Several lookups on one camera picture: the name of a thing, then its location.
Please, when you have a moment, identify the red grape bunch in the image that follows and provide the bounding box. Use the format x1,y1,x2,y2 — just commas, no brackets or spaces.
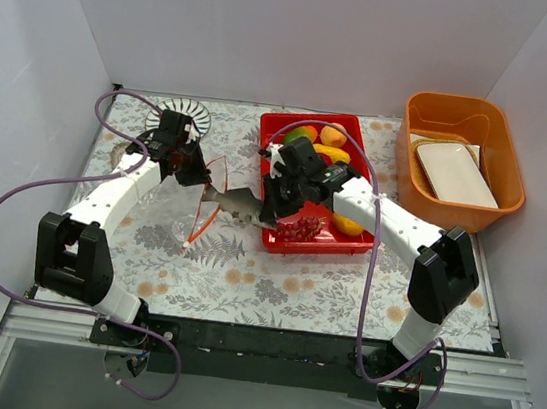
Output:
275,216,324,243

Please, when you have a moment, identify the grey plastic fish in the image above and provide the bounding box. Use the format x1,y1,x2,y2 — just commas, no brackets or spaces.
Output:
201,184,277,230

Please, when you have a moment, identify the clear zip top bag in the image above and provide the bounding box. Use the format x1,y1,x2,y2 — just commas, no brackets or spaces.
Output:
137,155,229,251

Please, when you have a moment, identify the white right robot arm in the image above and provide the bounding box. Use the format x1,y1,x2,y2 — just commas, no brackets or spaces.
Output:
260,138,479,381

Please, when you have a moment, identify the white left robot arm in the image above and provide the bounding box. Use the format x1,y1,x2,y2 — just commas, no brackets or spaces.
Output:
34,110,211,347

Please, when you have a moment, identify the floral patterned table mat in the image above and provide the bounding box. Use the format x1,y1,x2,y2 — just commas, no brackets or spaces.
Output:
83,95,493,353

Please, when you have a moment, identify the red fruit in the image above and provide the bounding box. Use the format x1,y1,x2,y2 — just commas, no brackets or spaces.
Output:
318,154,333,167

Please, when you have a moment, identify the striped round plate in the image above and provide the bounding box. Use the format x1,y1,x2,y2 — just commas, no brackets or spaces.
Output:
144,97,212,142

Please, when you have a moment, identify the green red mango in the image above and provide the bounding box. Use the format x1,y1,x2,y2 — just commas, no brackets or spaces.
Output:
282,124,318,145

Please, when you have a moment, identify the woven round coaster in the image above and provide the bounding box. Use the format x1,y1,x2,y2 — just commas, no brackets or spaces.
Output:
109,141,129,169

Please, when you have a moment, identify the orange peach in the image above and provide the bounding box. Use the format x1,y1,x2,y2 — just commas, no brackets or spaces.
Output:
319,123,348,149

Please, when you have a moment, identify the red plastic tray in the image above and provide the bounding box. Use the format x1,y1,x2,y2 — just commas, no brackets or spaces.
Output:
260,112,374,255

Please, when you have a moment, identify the orange plastic basin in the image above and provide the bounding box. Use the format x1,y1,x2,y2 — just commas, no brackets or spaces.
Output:
395,91,526,233

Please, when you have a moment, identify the white rectangular plate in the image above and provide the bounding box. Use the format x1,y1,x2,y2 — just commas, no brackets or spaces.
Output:
413,138,498,208

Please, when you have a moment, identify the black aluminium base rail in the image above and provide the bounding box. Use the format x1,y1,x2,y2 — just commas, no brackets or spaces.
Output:
0,303,530,409

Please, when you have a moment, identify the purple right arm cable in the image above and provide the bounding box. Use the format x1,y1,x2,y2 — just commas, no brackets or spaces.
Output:
232,113,477,409

